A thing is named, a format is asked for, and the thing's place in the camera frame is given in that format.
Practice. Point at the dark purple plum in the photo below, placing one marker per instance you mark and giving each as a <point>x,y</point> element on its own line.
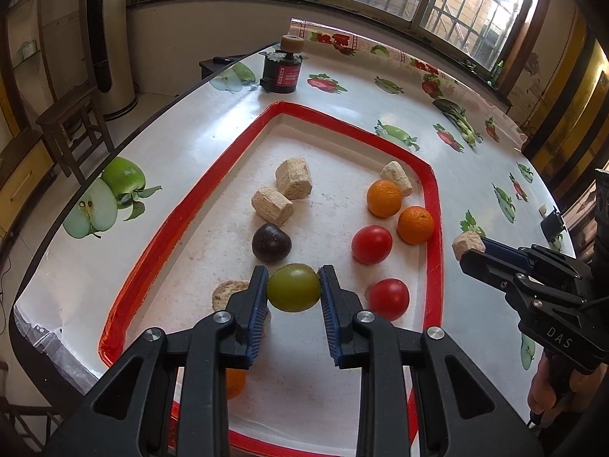
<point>271,243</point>

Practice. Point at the wooden wall shelf unit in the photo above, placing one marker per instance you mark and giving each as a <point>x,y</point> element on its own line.
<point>45,33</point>

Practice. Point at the white tower air conditioner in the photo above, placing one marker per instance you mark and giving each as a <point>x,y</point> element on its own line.
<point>121,57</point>

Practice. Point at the wooden television cabinet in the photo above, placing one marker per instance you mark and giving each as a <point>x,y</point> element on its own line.
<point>24,176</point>

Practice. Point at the wooden stool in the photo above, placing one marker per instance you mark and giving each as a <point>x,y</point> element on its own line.
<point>66,112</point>

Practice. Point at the fruit-printed white tablecloth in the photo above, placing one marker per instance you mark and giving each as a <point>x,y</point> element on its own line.
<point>190,119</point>

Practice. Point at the black remote control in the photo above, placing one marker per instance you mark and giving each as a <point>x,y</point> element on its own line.
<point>223,59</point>

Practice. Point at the cork piece near oranges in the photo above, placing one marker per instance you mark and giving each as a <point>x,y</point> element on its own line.
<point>397,176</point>

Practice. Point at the cork piece top centre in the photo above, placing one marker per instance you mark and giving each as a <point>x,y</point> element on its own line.
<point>293,178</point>

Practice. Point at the green plum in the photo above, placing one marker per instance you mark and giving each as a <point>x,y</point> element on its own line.
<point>293,288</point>

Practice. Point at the green white box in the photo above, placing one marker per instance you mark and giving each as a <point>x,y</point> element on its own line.
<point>27,49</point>

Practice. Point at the green bottle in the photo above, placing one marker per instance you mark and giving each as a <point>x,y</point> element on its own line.
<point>498,70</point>

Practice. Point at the orange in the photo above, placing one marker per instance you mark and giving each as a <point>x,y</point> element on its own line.
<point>236,384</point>
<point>383,198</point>
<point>415,224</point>

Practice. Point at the cork piece centre left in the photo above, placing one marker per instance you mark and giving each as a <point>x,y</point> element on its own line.
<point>272,205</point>

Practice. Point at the black red jar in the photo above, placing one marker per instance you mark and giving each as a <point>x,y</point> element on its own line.
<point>280,76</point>

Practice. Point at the red tomato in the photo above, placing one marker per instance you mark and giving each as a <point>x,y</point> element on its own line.
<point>372,245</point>
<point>388,299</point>

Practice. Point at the small black device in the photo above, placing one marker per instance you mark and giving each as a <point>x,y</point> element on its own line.
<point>552,223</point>

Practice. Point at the dark wooden side table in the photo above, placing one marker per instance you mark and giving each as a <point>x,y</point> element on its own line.
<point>211,69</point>

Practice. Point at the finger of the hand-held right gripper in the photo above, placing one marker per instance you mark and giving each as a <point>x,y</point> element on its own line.
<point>485,266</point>
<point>499,249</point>

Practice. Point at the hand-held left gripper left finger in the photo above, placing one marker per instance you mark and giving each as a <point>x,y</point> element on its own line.
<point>257,314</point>

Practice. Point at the red-rimmed white tray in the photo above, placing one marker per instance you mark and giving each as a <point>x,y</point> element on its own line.
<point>323,152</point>

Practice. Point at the person's right hand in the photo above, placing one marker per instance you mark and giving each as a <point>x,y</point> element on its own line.
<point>583,392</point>

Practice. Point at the dark wooden chair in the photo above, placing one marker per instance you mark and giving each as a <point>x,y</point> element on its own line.
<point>28,419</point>

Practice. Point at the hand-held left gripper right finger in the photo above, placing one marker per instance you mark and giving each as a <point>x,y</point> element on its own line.
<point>330,314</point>

